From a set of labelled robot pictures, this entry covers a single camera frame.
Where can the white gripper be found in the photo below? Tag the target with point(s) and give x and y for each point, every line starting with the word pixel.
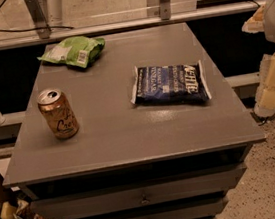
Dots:
pixel 264 20

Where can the orange LaCroix soda can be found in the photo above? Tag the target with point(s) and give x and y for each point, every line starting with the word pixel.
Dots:
pixel 58 113

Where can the blue Kettle chip bag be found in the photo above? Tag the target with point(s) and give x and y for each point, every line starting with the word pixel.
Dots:
pixel 170 84

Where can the grey drawer cabinet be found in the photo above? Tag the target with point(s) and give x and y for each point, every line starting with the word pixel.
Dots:
pixel 134 162

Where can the green chip bag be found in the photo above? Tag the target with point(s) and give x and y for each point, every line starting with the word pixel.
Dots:
pixel 75 51

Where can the metal railing frame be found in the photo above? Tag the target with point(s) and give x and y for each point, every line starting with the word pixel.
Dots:
pixel 35 22

